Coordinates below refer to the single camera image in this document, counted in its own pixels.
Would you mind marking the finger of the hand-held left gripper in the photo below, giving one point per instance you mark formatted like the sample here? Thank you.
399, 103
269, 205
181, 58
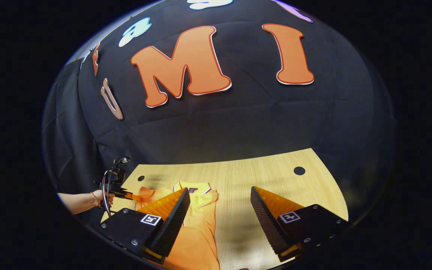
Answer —
135, 197

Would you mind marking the orange T-shirt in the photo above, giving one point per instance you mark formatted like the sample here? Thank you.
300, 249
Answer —
201, 225

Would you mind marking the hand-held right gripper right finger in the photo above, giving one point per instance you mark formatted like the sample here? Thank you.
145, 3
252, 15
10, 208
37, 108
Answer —
268, 225

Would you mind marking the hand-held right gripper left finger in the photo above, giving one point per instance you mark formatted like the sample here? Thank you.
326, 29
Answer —
171, 225

